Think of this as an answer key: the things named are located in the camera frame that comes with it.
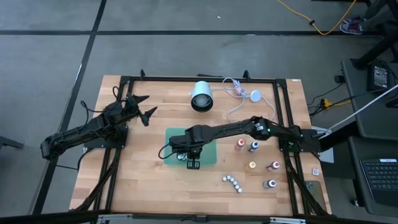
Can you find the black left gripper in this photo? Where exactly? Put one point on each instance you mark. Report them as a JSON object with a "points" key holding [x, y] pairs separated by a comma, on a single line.
{"points": [[132, 107]]}

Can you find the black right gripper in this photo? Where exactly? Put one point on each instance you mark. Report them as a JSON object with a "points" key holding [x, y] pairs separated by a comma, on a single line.
{"points": [[186, 146]]}

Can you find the red food coloring bottle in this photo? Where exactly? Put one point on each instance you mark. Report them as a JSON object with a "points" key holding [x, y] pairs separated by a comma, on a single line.
{"points": [[240, 142]]}

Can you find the yellow food coloring bottle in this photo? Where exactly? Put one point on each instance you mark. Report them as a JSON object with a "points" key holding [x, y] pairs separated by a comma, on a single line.
{"points": [[252, 164]]}

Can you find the blue food coloring bottle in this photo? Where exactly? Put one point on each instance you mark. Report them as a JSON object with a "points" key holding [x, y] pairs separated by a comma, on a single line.
{"points": [[254, 145]]}

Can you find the pink food coloring bottle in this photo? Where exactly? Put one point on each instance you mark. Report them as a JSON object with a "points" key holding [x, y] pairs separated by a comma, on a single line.
{"points": [[275, 165]]}

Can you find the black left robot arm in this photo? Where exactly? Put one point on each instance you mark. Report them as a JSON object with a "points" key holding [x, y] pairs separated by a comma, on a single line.
{"points": [[77, 132]]}

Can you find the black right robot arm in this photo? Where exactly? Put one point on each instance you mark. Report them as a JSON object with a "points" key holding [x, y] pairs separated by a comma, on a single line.
{"points": [[233, 127]]}

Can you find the green translucent plastic bin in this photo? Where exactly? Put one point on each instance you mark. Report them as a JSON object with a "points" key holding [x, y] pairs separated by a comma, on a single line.
{"points": [[208, 155]]}

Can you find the white round spot lamp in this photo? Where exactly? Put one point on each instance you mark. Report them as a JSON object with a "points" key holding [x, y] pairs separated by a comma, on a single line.
{"points": [[202, 90]]}

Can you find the small white printed tag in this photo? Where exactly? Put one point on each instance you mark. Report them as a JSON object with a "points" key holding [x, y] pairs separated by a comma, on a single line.
{"points": [[316, 171]]}

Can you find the dark smartphone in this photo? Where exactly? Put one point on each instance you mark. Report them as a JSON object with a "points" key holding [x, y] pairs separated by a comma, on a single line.
{"points": [[315, 194]]}

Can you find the grey chair base leg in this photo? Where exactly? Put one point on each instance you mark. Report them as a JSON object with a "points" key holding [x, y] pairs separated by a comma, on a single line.
{"points": [[9, 142]]}

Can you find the yellow power connector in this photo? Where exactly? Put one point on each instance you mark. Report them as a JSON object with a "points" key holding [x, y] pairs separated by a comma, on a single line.
{"points": [[325, 102]]}

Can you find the black crossbar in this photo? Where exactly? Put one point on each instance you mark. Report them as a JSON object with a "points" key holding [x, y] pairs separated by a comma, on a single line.
{"points": [[46, 217]]}

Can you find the black power plug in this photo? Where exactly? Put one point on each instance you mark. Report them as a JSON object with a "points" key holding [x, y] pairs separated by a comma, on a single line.
{"points": [[339, 79]]}

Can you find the white rod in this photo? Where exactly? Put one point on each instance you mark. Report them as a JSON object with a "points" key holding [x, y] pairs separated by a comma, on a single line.
{"points": [[363, 107]]}

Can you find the dark grey desk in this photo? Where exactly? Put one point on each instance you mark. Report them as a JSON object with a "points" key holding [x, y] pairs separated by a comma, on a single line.
{"points": [[388, 211], [373, 124]]}

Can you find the black keyboard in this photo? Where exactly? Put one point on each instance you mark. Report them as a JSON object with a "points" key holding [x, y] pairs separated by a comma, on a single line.
{"points": [[381, 180]]}

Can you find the black power adapter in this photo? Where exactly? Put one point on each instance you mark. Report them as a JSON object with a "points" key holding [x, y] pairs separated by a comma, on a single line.
{"points": [[380, 76]]}

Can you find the person's shoe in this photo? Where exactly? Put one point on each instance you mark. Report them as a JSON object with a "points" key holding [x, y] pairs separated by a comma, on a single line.
{"points": [[351, 29], [353, 21]]}

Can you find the black stand leg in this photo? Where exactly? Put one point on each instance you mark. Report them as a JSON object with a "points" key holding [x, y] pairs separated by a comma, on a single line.
{"points": [[376, 49]]}

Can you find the person's leg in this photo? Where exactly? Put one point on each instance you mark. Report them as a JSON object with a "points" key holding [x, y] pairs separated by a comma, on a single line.
{"points": [[374, 11]]}

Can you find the black aluminium table frame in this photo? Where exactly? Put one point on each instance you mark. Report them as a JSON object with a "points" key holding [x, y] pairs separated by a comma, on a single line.
{"points": [[155, 79]]}

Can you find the silver metal bracket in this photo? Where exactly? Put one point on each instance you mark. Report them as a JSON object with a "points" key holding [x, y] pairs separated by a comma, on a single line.
{"points": [[287, 220], [115, 217]]}

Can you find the black desk bracket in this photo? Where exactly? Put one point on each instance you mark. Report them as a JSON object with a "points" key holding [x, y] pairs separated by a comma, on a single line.
{"points": [[339, 135]]}

